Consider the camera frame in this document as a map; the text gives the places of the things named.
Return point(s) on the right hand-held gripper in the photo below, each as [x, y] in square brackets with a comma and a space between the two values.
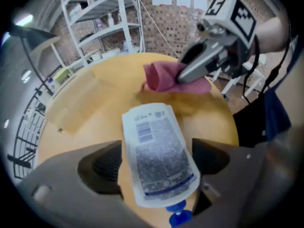
[232, 13]

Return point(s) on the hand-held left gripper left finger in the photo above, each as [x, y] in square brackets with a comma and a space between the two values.
[59, 186]

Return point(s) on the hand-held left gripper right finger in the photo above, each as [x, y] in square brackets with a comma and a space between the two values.
[237, 174]

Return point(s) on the pink cloth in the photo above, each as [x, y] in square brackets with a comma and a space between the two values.
[164, 77]

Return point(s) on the white bottle blue pump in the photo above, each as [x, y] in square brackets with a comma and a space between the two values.
[159, 151]

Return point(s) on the person's right forearm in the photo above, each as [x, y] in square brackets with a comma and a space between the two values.
[270, 37]

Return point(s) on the black metal railing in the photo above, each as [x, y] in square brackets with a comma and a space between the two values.
[19, 161]

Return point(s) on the person's navy blue shirt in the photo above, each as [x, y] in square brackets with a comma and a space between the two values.
[275, 113]

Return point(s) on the white metal shelving unit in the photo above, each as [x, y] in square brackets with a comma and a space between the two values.
[107, 30]

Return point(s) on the black desk lamp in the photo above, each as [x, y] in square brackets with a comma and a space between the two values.
[35, 35]

